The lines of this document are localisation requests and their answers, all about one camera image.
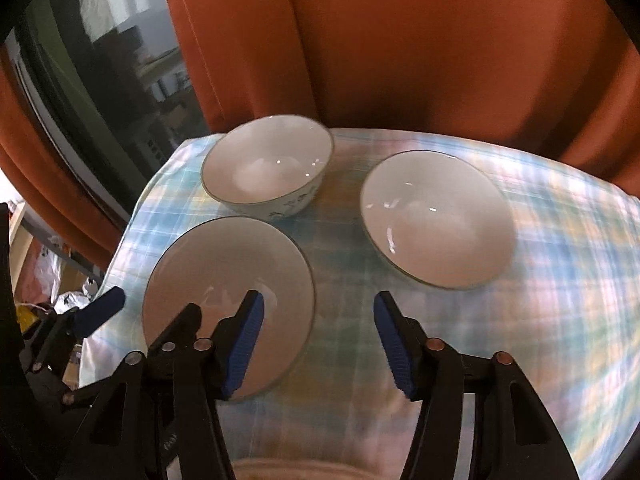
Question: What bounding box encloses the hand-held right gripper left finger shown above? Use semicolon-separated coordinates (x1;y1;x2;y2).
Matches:
70;290;265;480

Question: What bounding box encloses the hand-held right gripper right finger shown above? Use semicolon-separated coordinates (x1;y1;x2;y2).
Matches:
373;290;582;480

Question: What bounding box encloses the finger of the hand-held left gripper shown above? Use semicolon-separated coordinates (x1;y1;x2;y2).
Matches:
29;286;127;409
146;303;203;376

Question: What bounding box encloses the small white floral bowl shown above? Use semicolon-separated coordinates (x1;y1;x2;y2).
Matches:
201;115;335;222
141;215;317;402

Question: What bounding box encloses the large white floral bowl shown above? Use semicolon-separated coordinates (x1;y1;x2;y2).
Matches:
359;150;515;291

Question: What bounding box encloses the white plastic bag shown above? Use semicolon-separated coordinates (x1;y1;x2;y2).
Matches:
52;282;98;317

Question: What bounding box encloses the pink plastic bag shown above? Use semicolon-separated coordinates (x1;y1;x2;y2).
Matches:
27;245;66;306

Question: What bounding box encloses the plaid tablecloth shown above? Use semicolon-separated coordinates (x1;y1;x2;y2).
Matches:
75;127;640;480

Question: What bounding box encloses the wooden shelf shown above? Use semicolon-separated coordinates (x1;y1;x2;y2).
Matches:
7;200;42;281

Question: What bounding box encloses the glass sliding door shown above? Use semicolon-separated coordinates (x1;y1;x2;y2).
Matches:
0;0;227;233

